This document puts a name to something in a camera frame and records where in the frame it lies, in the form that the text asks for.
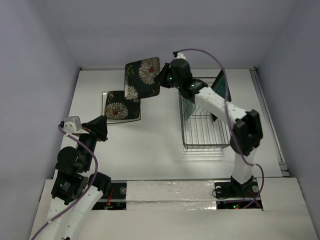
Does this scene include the black floral square plate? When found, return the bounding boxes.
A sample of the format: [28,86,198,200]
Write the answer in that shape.
[104,90,141,121]

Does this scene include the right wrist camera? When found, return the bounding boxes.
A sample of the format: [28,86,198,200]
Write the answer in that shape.
[173,51,187,61]

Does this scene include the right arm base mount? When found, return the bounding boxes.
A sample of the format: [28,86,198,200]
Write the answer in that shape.
[211,181,263,210]

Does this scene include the light blue rectangular plate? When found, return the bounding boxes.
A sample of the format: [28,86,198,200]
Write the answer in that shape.
[182,98,196,121]

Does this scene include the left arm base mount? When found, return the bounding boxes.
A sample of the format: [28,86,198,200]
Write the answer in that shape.
[92,181,127,210]

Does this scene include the wire dish rack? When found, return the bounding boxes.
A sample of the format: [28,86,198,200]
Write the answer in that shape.
[177,77,238,150]

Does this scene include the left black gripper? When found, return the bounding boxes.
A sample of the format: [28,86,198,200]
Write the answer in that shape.
[78,113,109,170]

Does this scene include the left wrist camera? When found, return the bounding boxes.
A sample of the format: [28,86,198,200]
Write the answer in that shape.
[62,116,86,134]

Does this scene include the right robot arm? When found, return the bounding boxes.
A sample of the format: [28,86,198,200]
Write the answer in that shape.
[154,58,263,196]

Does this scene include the white square plate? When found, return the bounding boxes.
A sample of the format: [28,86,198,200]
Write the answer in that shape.
[101,90,143,125]

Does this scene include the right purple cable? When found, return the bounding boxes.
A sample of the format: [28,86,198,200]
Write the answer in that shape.
[177,48,265,209]

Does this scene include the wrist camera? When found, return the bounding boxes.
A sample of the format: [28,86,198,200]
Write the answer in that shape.
[62,116,86,134]
[173,51,187,61]

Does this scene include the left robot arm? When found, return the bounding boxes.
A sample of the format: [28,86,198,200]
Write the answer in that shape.
[32,115,112,240]

